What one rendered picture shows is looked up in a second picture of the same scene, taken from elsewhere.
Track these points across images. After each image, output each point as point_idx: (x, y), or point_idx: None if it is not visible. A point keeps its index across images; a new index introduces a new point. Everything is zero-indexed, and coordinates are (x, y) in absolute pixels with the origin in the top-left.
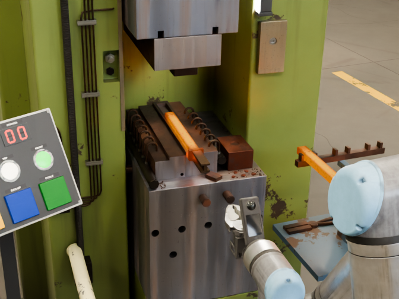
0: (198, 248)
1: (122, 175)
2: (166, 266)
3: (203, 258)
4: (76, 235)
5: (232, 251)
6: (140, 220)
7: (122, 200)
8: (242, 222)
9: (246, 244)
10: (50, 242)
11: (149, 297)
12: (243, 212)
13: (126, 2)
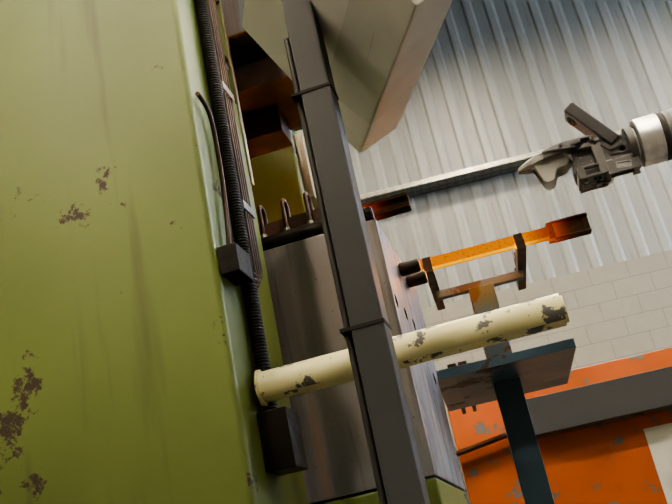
0: (421, 364)
1: (264, 265)
2: (417, 378)
3: (428, 388)
4: (251, 359)
5: (591, 174)
6: (327, 331)
7: (273, 315)
8: (590, 124)
9: (614, 139)
10: (221, 365)
11: (424, 444)
12: (585, 111)
13: (229, 2)
